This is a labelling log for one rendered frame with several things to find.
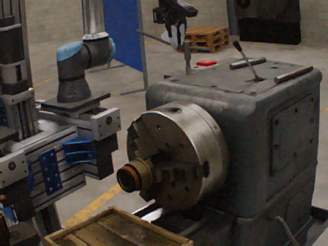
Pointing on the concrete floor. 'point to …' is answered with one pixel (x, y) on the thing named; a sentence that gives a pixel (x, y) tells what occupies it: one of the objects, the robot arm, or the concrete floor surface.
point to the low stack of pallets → (207, 37)
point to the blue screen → (125, 36)
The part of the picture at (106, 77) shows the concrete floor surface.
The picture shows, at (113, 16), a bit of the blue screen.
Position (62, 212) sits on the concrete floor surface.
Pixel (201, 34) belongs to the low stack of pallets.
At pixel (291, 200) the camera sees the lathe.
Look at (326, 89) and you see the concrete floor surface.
